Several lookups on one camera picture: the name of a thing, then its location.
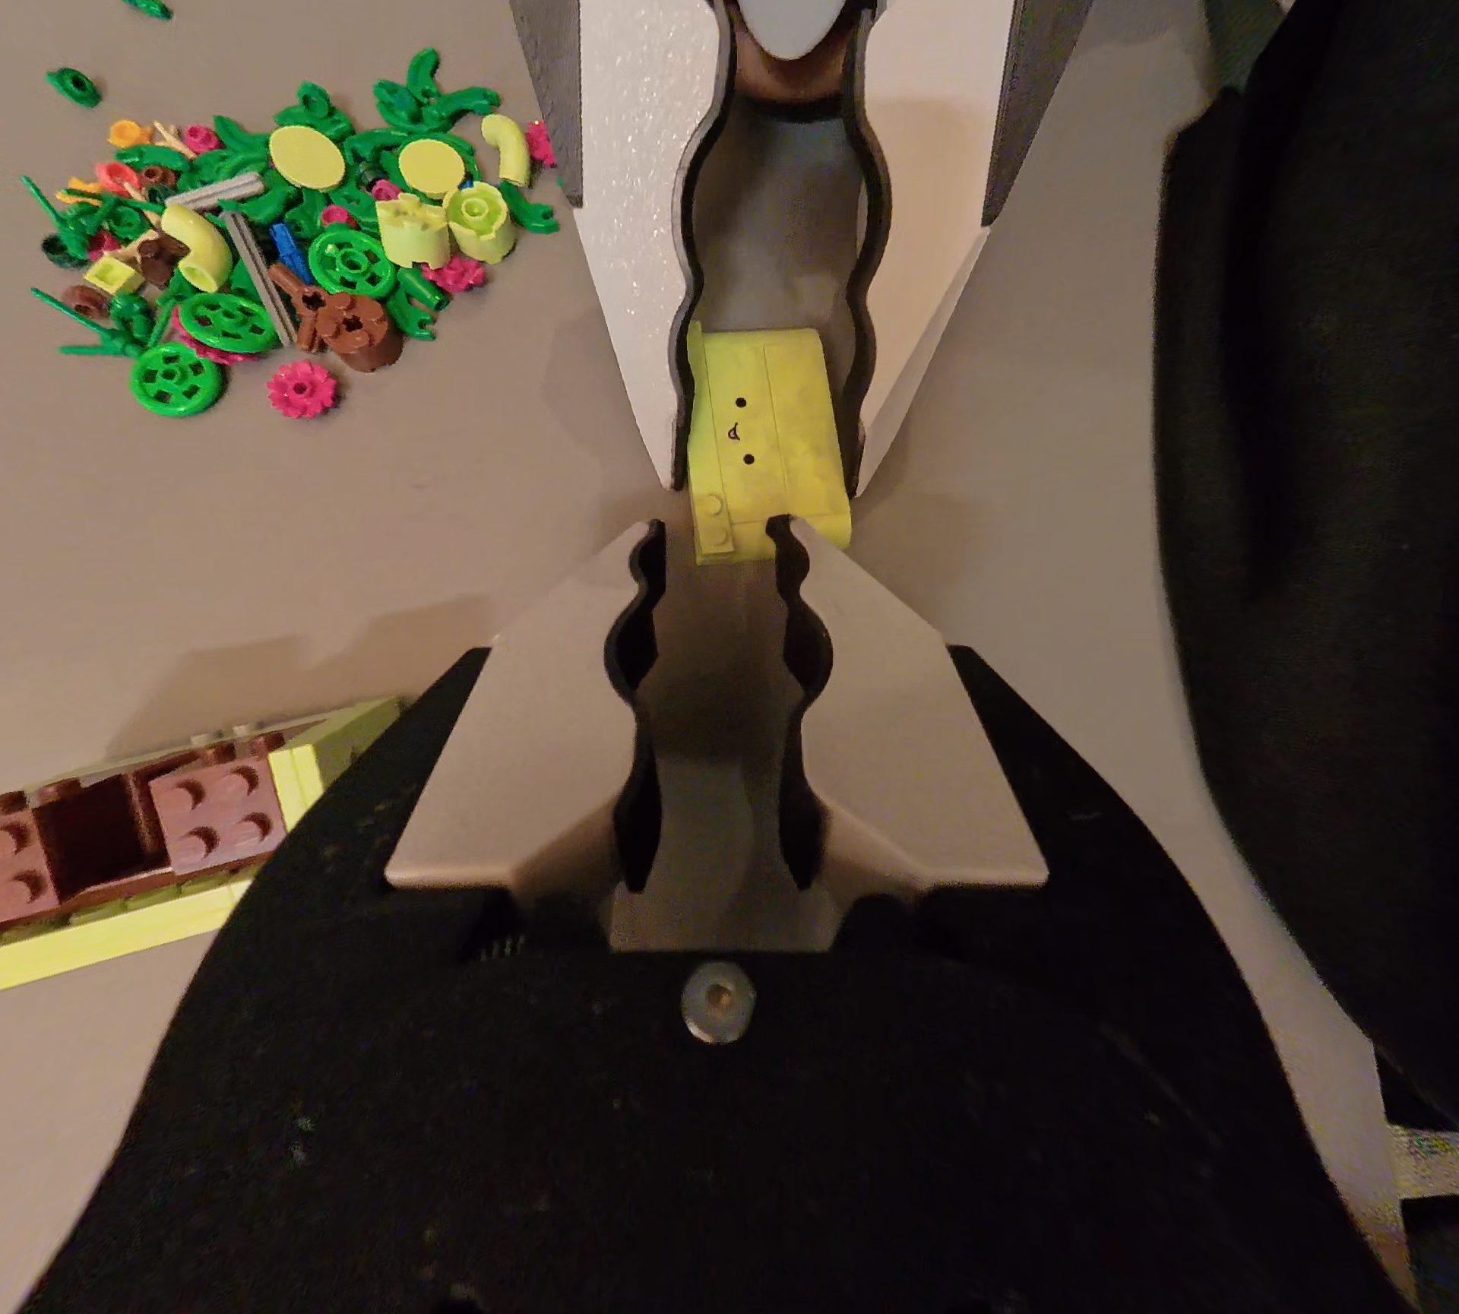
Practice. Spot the person's right hand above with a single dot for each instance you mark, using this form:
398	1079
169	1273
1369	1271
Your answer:
785	88

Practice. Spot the pile of small toy pieces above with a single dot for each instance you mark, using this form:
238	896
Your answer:
298	220

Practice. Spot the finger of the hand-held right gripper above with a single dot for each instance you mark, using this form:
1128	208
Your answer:
632	140
936	140

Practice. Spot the lime toy brick pot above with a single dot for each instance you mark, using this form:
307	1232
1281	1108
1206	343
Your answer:
149	848

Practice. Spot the person's black jacket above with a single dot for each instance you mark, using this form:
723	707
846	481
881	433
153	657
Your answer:
1311	426

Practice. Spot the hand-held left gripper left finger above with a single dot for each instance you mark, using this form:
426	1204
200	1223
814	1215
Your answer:
512	766

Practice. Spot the lime and brown toy panel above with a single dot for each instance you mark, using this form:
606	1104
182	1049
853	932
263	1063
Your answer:
775	426

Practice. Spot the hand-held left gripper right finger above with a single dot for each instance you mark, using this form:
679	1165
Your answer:
924	766

